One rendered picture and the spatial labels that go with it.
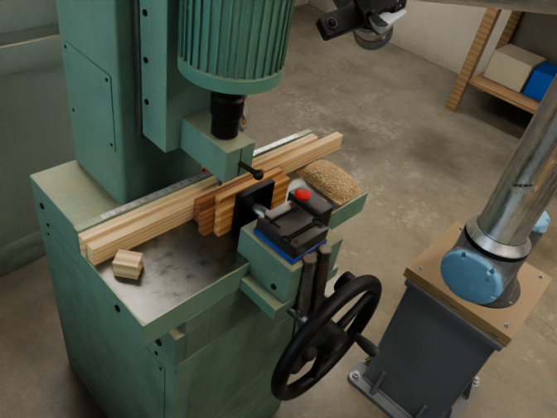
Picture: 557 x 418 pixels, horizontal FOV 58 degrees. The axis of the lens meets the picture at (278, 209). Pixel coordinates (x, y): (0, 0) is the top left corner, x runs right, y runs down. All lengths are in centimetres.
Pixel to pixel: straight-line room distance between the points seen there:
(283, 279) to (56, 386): 113
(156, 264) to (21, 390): 104
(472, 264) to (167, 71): 78
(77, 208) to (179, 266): 36
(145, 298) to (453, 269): 73
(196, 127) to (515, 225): 70
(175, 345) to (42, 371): 99
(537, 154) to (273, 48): 57
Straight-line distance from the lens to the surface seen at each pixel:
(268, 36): 78
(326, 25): 104
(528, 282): 165
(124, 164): 109
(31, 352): 194
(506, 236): 121
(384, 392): 190
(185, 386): 111
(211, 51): 78
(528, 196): 115
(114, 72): 99
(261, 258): 90
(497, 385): 216
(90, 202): 120
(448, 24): 439
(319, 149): 121
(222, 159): 91
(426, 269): 151
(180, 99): 96
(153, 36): 92
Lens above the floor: 158
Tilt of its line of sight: 40 degrees down
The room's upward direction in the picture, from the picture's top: 12 degrees clockwise
